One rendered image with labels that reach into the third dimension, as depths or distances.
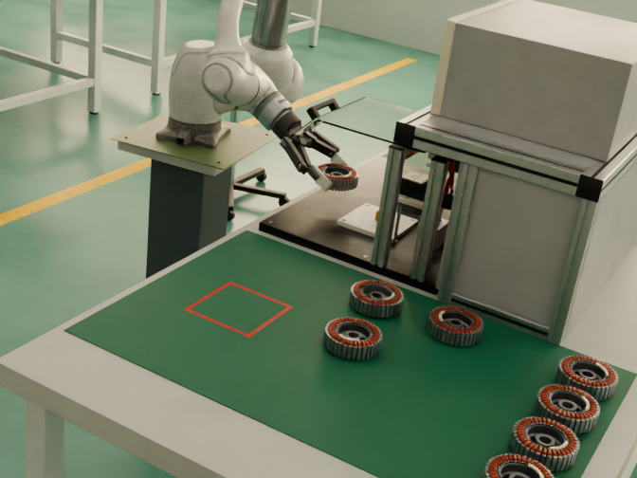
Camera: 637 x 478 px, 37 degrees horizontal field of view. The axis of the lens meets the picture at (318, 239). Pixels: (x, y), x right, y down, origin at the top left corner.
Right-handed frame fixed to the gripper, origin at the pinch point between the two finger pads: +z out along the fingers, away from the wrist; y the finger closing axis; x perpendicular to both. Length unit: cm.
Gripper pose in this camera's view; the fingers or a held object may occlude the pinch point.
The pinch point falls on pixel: (336, 175)
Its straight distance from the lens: 243.0
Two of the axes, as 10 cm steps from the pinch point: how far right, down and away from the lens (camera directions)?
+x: -5.3, 6.2, 5.8
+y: 5.0, -3.2, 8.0
